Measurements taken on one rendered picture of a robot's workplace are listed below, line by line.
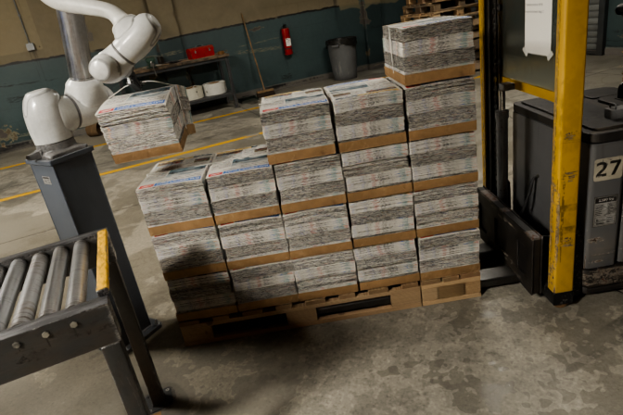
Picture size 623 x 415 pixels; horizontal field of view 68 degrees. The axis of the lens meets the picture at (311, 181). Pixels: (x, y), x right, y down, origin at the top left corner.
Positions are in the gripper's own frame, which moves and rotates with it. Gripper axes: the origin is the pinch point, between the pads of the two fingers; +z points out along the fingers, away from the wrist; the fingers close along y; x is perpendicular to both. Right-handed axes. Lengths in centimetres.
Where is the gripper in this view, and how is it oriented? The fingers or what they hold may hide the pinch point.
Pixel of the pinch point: (137, 65)
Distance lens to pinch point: 213.5
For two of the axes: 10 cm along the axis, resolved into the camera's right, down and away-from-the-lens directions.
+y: 1.4, 9.5, 2.8
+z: -0.5, -2.7, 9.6
